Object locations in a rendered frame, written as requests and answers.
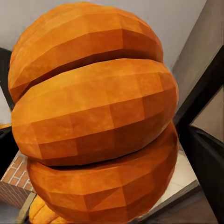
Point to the cabinet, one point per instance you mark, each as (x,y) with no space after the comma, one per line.
(199,73)

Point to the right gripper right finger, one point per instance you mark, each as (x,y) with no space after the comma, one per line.
(206,156)

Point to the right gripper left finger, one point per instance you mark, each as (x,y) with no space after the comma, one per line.
(8,149)

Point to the countertop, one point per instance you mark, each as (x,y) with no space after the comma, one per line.
(23,212)

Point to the pumpkin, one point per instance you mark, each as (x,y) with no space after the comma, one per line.
(93,114)
(40,213)

